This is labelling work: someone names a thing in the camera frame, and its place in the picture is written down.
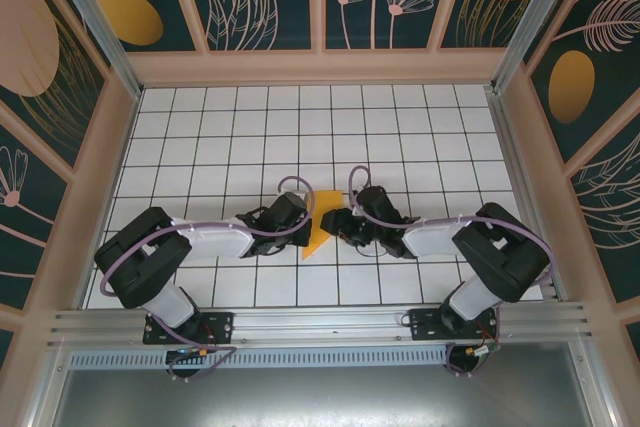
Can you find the orange paper sheet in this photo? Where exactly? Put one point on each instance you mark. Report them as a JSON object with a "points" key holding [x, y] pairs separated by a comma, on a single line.
{"points": [[325, 199]]}

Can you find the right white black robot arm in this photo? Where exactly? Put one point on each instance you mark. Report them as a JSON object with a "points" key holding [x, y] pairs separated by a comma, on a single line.
{"points": [[430, 242]]}

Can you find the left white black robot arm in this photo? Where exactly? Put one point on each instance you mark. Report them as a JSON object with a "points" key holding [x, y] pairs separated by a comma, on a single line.
{"points": [[215, 244]]}

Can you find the grey metal sheet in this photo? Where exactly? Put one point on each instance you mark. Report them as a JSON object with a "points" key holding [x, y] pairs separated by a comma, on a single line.
{"points": [[320, 397]]}

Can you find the aluminium mounting rail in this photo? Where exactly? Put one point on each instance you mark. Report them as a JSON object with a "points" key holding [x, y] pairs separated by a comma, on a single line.
{"points": [[320, 327]]}

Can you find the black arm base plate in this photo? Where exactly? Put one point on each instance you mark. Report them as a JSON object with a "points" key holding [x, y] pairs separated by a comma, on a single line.
{"points": [[425, 329], [222, 319]]}

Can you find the aluminium table side rail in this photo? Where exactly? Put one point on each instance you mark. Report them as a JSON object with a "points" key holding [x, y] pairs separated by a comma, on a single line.
{"points": [[524, 197]]}

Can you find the short aluminium frame post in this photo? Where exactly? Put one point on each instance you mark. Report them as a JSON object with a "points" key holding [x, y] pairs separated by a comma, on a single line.
{"points": [[47, 397], [592, 387]]}

